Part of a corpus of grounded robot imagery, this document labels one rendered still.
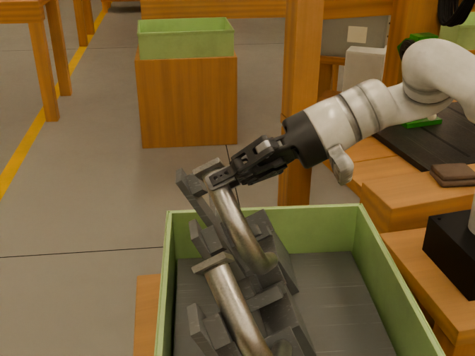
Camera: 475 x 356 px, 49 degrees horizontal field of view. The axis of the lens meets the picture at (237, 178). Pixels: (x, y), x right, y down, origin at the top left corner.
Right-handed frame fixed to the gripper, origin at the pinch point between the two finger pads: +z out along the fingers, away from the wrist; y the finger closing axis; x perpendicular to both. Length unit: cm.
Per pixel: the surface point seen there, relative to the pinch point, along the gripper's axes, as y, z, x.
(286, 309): -21.1, 1.7, 19.2
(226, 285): 12.1, 3.2, 14.0
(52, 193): -210, 116, -97
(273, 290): -10.1, 1.1, 15.9
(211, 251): -0.4, 5.4, 8.0
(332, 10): -89, -46, -59
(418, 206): -59, -33, 11
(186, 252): -41.0, 18.1, -0.6
